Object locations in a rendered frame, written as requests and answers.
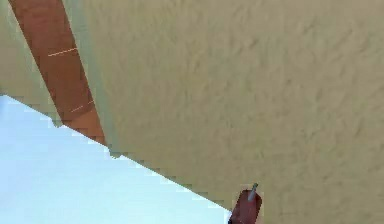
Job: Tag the dark red box with rod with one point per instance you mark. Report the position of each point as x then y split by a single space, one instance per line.
246 209

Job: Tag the brown wooden room door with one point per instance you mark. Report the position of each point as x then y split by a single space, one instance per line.
60 76

